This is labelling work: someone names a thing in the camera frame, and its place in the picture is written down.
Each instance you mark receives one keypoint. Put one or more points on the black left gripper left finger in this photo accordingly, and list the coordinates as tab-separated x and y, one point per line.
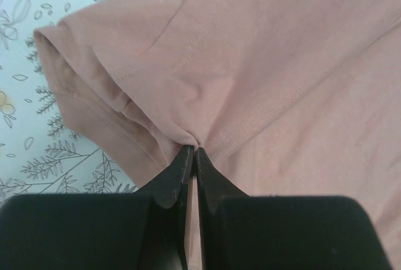
157	215

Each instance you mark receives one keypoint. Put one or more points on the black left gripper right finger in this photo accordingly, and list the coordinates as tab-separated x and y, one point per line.
213	189

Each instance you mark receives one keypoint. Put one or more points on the pink t-shirt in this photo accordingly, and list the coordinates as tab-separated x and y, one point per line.
287	97

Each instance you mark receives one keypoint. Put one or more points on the floral tablecloth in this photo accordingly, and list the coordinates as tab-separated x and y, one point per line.
38	153

